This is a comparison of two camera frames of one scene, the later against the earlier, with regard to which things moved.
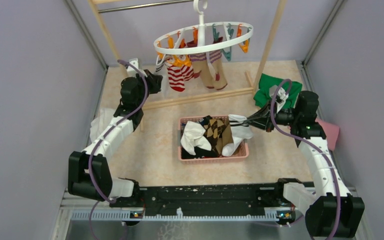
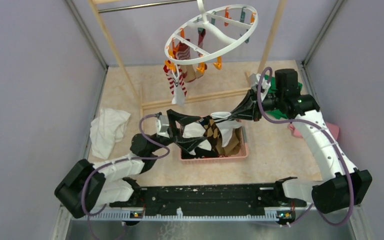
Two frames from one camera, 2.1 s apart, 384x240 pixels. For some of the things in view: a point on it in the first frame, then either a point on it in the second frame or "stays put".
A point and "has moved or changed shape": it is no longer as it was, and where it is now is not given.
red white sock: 188,73 to 183,86
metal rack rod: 141,5 stays put
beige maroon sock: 204,74 to 189,72
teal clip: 227,52 to 242,19
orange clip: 244,47 to 218,64
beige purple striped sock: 215,59 to 201,32
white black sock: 161,64 to 179,97
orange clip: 161,54 to 201,68
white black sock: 240,130 to 225,124
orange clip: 185,60 to 172,49
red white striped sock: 175,76 has moved or changed shape
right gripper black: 255,119 to 248,109
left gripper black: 154,80 to 175,133
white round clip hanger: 201,28 to 203,22
